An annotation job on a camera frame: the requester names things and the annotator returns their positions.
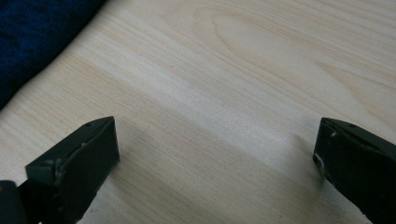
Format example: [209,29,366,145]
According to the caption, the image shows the dark blue knitted cloth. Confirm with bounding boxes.
[0,0,108,110]

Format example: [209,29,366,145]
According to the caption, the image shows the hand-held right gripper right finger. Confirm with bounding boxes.
[312,117,396,224]

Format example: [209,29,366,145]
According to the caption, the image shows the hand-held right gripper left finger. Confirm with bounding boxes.
[18,116,120,224]

